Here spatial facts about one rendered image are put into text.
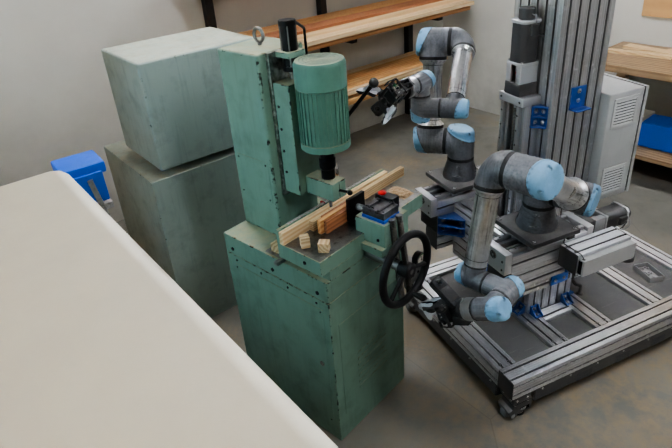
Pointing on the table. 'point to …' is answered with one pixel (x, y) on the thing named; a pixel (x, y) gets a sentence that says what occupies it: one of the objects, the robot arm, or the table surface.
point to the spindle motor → (322, 103)
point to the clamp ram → (355, 205)
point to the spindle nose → (327, 166)
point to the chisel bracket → (329, 189)
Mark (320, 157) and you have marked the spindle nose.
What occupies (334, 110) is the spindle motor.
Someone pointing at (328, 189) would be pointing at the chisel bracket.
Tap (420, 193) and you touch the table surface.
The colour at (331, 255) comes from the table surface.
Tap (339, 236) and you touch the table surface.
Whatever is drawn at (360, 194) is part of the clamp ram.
